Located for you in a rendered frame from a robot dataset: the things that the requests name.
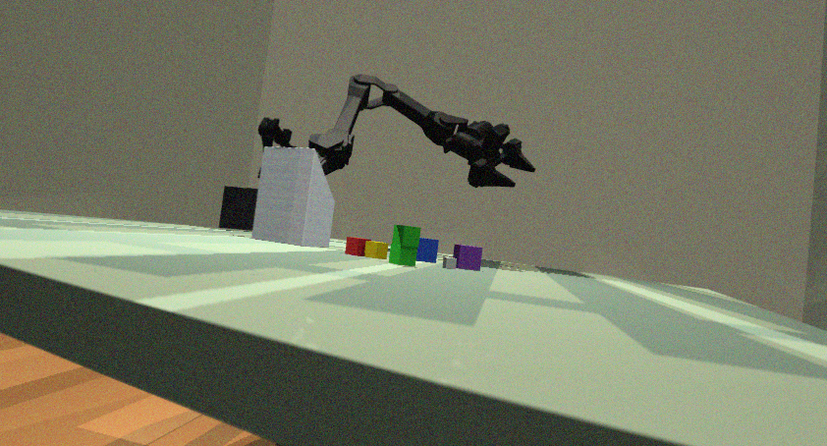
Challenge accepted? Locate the olive yellow block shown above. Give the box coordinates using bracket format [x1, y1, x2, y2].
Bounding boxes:
[364, 241, 388, 259]

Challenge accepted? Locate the purple block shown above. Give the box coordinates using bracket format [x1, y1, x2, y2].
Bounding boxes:
[453, 245, 482, 271]

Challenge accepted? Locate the red block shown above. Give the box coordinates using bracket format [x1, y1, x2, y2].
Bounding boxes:
[345, 237, 371, 256]

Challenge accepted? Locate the green block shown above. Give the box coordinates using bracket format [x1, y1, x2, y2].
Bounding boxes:
[389, 244, 417, 266]
[392, 225, 420, 248]

